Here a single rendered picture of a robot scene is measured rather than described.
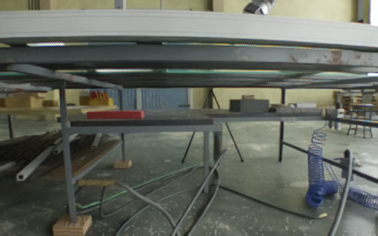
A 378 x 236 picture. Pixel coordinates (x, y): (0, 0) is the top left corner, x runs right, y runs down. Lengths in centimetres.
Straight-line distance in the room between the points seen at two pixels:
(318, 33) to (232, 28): 28
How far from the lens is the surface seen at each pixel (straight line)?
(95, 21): 60
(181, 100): 703
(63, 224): 125
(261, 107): 150
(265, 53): 65
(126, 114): 102
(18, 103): 193
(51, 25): 65
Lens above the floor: 69
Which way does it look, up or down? 6 degrees down
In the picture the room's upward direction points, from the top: straight up
